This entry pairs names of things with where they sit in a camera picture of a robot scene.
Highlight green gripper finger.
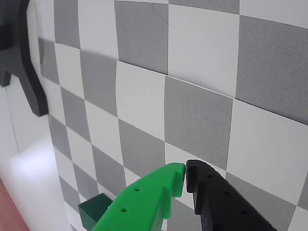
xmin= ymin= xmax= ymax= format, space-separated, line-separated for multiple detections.
xmin=91 ymin=163 xmax=186 ymax=231

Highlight dark green dice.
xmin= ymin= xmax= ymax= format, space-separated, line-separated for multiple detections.
xmin=78 ymin=193 xmax=114 ymax=230

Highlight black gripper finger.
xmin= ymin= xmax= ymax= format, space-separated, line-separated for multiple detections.
xmin=184 ymin=159 xmax=278 ymax=231

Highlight black angular bracket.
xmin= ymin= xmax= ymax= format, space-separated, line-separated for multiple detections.
xmin=0 ymin=0 xmax=49 ymax=118

